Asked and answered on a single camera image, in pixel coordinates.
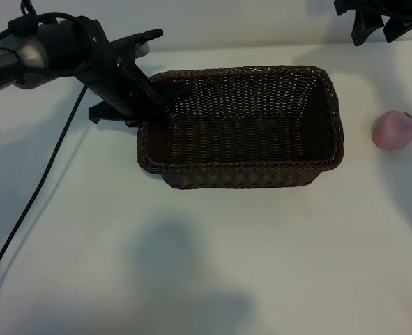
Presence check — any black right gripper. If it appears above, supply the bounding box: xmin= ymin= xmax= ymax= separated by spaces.
xmin=333 ymin=0 xmax=412 ymax=47

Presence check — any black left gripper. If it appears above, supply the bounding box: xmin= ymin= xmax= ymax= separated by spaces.
xmin=75 ymin=15 xmax=192 ymax=128

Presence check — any dark brown wicker basket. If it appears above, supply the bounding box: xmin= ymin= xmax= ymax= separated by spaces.
xmin=136 ymin=64 xmax=342 ymax=191

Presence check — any pink apple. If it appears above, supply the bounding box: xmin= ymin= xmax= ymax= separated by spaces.
xmin=371 ymin=110 xmax=412 ymax=151

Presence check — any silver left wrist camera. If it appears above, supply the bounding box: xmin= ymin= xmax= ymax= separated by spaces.
xmin=114 ymin=29 xmax=165 ymax=57

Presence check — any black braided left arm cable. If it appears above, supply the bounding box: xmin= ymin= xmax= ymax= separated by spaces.
xmin=0 ymin=85 xmax=88 ymax=297

